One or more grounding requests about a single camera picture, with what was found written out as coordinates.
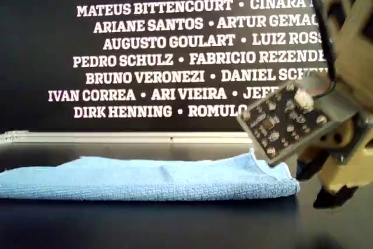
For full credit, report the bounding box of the right gripper fixed finger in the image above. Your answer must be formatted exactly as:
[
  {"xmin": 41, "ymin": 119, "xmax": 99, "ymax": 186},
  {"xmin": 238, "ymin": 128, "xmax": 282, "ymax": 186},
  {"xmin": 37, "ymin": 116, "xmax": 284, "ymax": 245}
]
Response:
[{"xmin": 312, "ymin": 149, "xmax": 373, "ymax": 209}]

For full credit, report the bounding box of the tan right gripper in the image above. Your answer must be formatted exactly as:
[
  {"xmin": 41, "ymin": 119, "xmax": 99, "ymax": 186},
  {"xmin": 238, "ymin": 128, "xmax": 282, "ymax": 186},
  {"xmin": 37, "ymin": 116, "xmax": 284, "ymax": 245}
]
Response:
[{"xmin": 319, "ymin": 38, "xmax": 373, "ymax": 162}]

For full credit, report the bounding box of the right gripper moving finger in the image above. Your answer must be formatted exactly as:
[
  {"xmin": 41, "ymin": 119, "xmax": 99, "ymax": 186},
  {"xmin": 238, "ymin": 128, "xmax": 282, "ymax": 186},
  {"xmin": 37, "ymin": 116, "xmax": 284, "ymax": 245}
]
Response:
[{"xmin": 296, "ymin": 150, "xmax": 329, "ymax": 182}]

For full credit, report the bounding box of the light blue microfibre cloth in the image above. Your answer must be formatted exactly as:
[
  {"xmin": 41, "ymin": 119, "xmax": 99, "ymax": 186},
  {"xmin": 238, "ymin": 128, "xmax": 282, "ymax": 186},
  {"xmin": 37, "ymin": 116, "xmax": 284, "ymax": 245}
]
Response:
[{"xmin": 0, "ymin": 148, "xmax": 301, "ymax": 202}]

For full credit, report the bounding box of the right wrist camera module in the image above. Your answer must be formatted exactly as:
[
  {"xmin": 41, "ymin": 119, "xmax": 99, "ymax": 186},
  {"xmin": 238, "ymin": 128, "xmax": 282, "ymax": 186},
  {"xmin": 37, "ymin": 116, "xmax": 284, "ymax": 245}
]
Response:
[{"xmin": 236, "ymin": 75, "xmax": 365, "ymax": 166}]

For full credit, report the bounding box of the thick black camera cable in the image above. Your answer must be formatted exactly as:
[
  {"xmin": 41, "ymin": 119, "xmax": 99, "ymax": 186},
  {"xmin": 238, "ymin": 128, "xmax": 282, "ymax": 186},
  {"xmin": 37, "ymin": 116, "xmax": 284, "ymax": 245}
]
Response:
[{"xmin": 302, "ymin": 0, "xmax": 339, "ymax": 98}]

